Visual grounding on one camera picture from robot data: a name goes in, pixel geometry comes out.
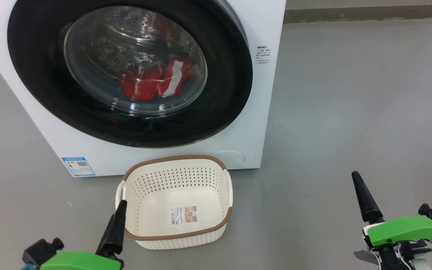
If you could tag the cream basket with brown rim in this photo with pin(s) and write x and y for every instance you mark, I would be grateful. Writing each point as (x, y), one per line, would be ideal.
(178, 240)

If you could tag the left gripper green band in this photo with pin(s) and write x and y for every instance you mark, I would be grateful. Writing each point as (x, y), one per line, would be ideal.
(77, 260)

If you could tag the blue energy label sticker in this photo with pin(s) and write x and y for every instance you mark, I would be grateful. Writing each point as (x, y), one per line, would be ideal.
(78, 167)

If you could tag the white front-load washing machine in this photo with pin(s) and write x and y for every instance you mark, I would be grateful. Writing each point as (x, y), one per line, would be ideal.
(21, 112)

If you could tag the printed instruction sticker label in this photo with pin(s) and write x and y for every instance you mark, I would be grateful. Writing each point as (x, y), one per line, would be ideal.
(183, 215)

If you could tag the black round glass washer door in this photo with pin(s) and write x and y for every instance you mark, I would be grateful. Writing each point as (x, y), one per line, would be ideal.
(39, 75)

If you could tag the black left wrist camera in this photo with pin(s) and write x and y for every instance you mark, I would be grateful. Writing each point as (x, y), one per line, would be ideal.
(38, 253)

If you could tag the steel perforated washer drum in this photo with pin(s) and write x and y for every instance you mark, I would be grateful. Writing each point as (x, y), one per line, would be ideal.
(118, 33)

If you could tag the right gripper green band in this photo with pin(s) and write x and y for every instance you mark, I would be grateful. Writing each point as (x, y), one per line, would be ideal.
(407, 228)

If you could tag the round white filter cover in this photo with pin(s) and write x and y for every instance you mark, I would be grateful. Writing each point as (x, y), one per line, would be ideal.
(231, 156)

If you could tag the red and white garment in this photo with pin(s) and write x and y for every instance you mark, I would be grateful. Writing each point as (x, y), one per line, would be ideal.
(141, 84)

